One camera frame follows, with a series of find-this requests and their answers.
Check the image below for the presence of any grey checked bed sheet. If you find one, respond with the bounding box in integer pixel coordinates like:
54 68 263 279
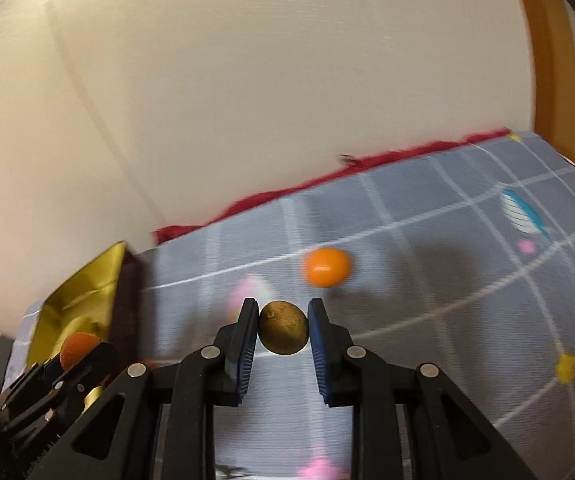
138 133 575 479

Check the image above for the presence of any red blanket edge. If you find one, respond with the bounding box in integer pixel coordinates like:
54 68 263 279
152 128 511 246

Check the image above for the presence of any mandarin orange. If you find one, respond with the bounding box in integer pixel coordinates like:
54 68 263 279
303 247 353 288
59 332 101 370

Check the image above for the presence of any gold tin box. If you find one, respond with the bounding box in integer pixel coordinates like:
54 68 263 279
26 242 143 366

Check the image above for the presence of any brown round longan fruit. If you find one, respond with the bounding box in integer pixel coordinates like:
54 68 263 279
258 301 309 356

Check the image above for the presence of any wooden door frame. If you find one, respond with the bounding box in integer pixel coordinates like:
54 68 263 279
522 0 575 162

